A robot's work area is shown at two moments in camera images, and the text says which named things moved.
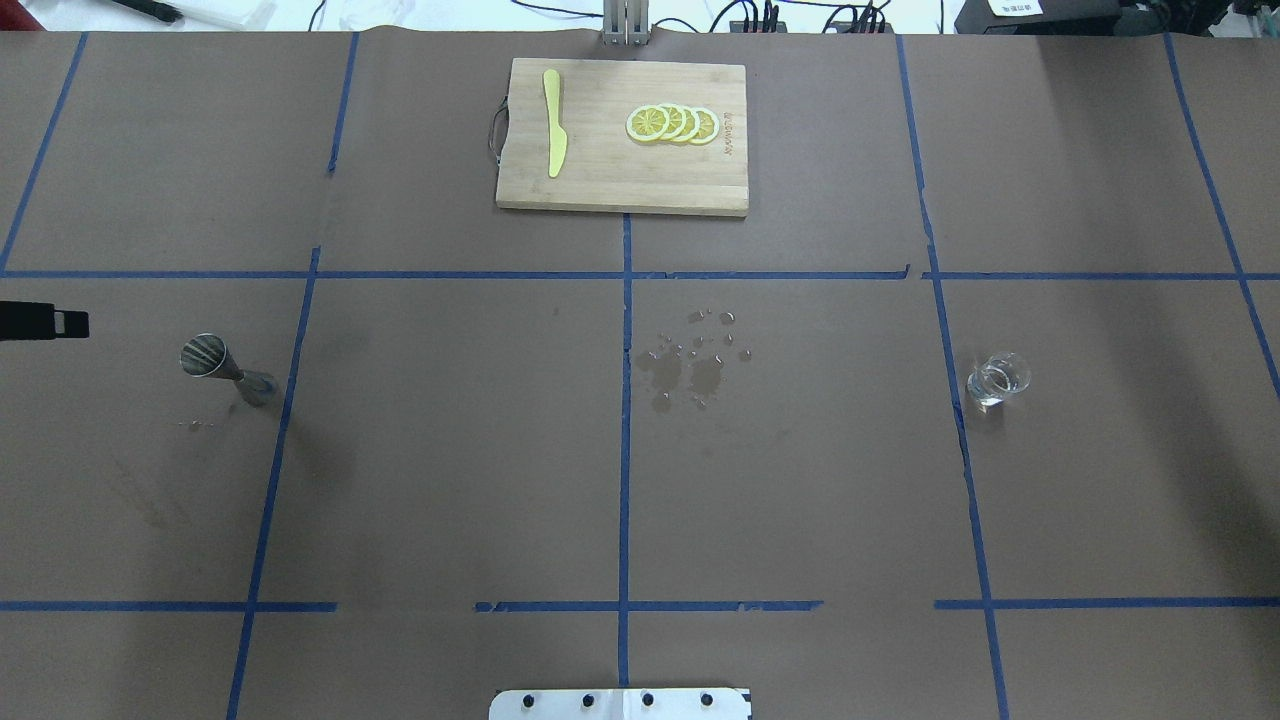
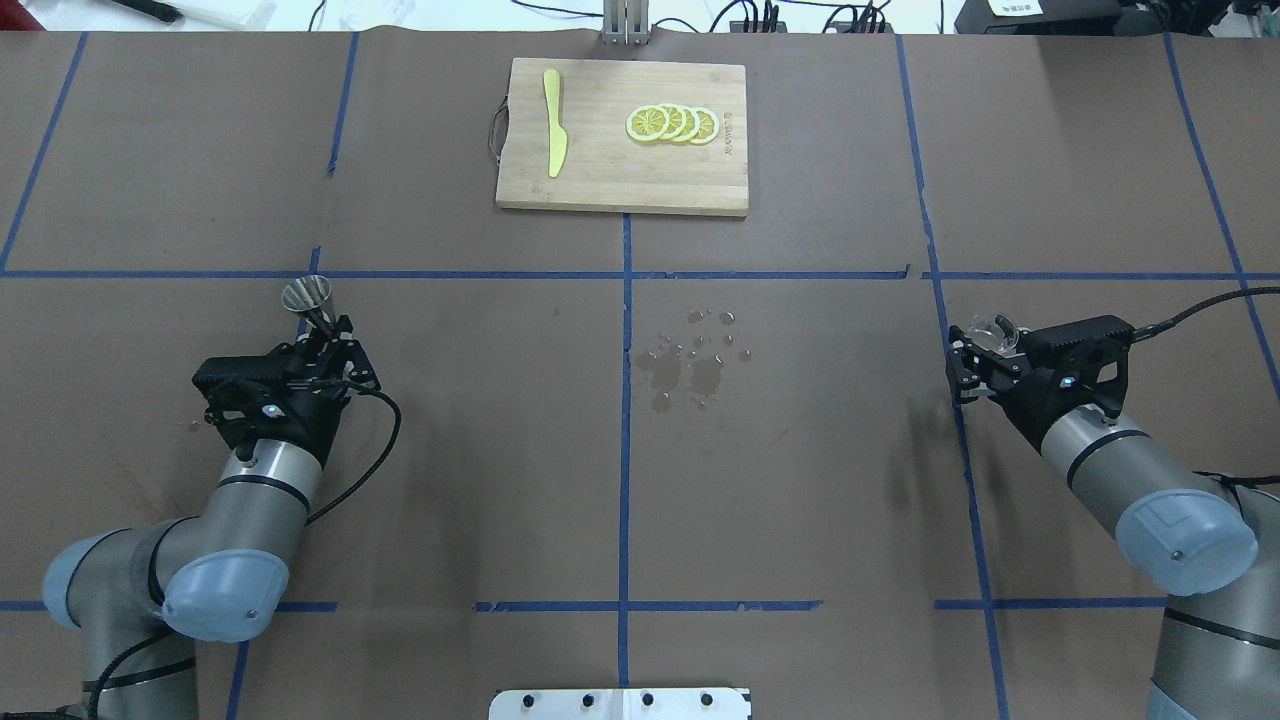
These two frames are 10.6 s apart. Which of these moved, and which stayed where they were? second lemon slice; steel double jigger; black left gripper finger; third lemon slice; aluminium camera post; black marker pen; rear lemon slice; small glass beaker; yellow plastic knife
Moved: black left gripper finger; steel double jigger; small glass beaker
Stayed: black marker pen; rear lemon slice; yellow plastic knife; aluminium camera post; third lemon slice; second lemon slice
